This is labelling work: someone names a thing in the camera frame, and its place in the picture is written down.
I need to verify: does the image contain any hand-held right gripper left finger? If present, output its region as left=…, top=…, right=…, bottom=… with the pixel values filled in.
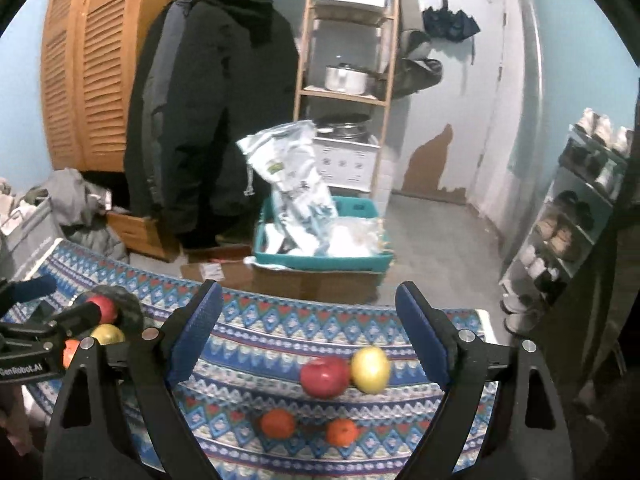
left=45, top=280, right=223, bottom=480

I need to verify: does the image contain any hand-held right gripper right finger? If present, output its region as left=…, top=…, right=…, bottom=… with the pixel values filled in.
left=395, top=281, right=573, bottom=480

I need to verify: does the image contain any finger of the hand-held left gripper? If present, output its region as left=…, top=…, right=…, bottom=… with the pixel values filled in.
left=0, top=274, right=58, bottom=306
left=52, top=301, right=103, bottom=337

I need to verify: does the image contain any red apple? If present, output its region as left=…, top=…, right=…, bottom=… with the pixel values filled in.
left=300, top=357, right=351, bottom=400
left=86, top=295, right=118, bottom=325

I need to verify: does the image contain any yellow apple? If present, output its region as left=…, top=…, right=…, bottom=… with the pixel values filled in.
left=350, top=346, right=391, bottom=395
left=90, top=324, right=126, bottom=346

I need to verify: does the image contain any dark bowl of fruit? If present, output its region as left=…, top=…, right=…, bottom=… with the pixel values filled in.
left=82, top=285, right=146, bottom=346

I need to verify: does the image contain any grey tote bag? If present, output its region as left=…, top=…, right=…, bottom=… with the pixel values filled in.
left=0, top=197, right=66, bottom=281

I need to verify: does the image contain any small cardboard box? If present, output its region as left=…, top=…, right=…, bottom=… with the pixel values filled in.
left=180, top=245, right=261, bottom=286

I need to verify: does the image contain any blue patterned tablecloth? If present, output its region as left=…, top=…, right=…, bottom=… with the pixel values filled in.
left=20, top=240, right=501, bottom=480

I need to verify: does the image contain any pile of clothes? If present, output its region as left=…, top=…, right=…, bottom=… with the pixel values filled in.
left=0, top=177, right=31, bottom=241

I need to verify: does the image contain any wooden drawer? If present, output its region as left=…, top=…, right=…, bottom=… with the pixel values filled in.
left=107, top=210, right=181, bottom=261

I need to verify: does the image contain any grey clothes pile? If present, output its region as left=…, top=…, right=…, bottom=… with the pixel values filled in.
left=47, top=167, right=131, bottom=263

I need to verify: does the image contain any large cardboard box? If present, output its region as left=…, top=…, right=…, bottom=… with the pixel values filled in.
left=255, top=260, right=383, bottom=303

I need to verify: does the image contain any clear plastic bag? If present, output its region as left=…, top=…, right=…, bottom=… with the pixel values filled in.
left=325, top=217, right=386, bottom=256

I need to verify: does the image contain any teal plastic basket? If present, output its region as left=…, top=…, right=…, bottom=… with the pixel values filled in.
left=251, top=195, right=396, bottom=273

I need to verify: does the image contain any black jacket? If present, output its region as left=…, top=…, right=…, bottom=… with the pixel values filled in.
left=124, top=2, right=166, bottom=216

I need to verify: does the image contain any shoe rack with shoes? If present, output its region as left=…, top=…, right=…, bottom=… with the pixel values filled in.
left=502, top=107, right=633, bottom=331

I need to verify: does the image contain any white shoe rack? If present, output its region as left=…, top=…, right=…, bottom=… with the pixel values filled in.
left=500, top=122, right=631, bottom=331

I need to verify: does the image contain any white rice bag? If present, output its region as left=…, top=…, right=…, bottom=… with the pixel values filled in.
left=236, top=120, right=338, bottom=256

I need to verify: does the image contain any white perforated basket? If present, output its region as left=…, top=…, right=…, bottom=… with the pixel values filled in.
left=312, top=135, right=381, bottom=193

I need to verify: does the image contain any grey jacket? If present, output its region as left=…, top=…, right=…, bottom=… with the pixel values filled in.
left=142, top=5, right=176, bottom=206

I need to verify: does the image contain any metal steamer pot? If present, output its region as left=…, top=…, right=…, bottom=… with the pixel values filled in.
left=314, top=114, right=372, bottom=138

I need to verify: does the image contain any black hooded coat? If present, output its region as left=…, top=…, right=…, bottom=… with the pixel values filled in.
left=160, top=0, right=301, bottom=251

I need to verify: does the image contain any wooden louvered wardrobe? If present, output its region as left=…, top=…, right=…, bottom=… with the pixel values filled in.
left=40, top=0, right=196, bottom=173

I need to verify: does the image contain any white door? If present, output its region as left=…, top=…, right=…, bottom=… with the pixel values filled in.
left=470, top=0, right=521, bottom=221

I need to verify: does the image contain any steel cooking pot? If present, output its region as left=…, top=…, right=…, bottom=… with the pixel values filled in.
left=325, top=64, right=373, bottom=95

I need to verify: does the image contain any grey metal pipe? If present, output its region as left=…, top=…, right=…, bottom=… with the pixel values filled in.
left=507, top=0, right=543, bottom=186

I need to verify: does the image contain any wooden shelf rack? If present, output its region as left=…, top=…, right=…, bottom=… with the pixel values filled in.
left=294, top=0, right=401, bottom=193

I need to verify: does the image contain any dark blue umbrella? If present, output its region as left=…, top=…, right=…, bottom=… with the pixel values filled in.
left=422, top=5, right=481, bottom=43

